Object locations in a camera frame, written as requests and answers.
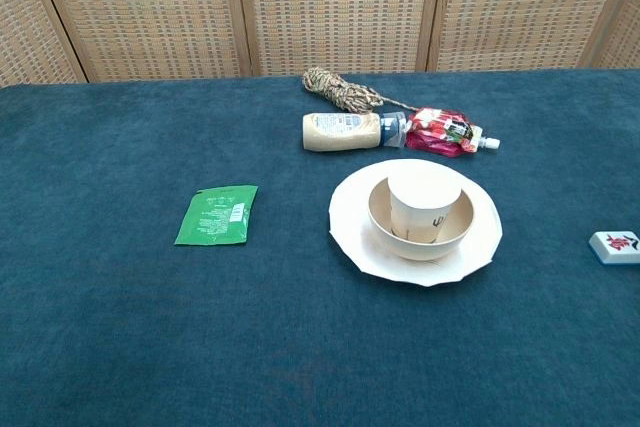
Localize white paper plate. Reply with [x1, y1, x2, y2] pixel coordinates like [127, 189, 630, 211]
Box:
[328, 158, 503, 288]

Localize braided camouflage rope bundle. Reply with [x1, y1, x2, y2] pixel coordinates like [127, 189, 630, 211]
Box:
[302, 66, 421, 114]

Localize white paper cup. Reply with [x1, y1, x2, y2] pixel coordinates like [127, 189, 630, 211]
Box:
[387, 158, 462, 244]

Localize beige squeeze sauce bottle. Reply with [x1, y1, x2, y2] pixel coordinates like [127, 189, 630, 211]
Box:
[301, 111, 407, 152]

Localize red spouted drink pouch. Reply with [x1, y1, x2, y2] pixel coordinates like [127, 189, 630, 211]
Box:
[404, 107, 502, 158]

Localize green foil sachet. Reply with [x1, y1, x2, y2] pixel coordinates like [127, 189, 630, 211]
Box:
[173, 184, 260, 247]

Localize beige bowl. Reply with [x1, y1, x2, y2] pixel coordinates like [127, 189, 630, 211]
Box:
[367, 178, 475, 263]

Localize woven folding screen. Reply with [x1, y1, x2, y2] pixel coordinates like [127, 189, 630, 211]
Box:
[0, 0, 640, 88]

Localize mahjong tile with red character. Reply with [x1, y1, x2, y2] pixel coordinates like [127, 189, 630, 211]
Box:
[587, 230, 640, 267]

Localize blue table cloth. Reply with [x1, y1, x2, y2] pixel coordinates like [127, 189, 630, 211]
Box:
[0, 66, 640, 427]

